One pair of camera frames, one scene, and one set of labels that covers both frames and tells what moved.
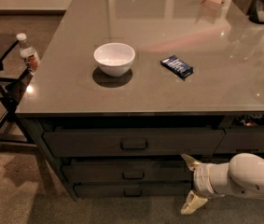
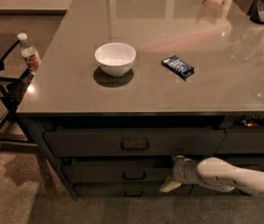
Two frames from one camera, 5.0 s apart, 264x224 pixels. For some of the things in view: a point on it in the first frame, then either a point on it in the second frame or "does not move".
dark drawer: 132,189 does not move
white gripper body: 201,178 to 181,172
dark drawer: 127,171 does not move
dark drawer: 132,142 does not move
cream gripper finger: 192,203 to 169,186
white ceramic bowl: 115,59 does not move
